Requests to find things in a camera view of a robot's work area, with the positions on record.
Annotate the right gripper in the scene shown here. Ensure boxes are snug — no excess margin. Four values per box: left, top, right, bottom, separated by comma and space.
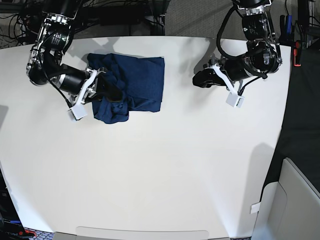
53, 67, 123, 104

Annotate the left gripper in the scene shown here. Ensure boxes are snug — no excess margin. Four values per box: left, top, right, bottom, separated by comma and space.
192, 58, 250, 88

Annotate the blue long-sleeve shirt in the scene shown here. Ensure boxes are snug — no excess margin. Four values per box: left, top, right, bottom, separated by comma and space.
87, 53, 165, 124

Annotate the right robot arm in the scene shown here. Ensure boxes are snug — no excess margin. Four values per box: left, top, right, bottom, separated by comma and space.
26, 0, 123, 108

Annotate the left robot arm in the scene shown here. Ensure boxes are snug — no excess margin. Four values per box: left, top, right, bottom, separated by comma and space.
192, 0, 282, 88

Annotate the red and black clamp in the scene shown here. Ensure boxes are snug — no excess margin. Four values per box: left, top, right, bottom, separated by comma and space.
293, 40, 303, 67

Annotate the beige plastic bin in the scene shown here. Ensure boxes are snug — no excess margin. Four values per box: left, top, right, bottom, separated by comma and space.
251, 158, 320, 240

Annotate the black box red button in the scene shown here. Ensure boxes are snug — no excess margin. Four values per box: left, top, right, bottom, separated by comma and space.
0, 222, 37, 240

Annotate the blue handled tool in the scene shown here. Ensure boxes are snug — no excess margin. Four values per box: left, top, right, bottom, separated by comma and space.
285, 15, 292, 39

